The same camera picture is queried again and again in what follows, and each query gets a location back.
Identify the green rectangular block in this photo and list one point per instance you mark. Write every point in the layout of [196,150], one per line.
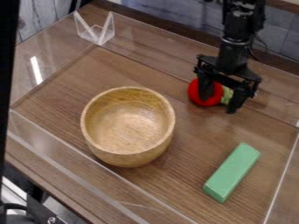
[232,170]

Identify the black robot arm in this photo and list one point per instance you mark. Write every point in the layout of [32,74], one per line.
[243,17]

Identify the red plush fruit green leaves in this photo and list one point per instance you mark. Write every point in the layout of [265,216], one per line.
[220,95]

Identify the black metal bracket with cable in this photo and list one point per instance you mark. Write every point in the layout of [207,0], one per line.
[27,211]

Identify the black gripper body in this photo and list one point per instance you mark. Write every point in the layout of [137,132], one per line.
[243,79]

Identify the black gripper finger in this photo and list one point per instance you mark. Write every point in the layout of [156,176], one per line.
[205,88]
[236,101]

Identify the clear acrylic tray enclosure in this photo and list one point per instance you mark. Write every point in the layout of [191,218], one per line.
[63,70]

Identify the wooden bowl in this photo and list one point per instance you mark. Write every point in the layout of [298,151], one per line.
[127,124]

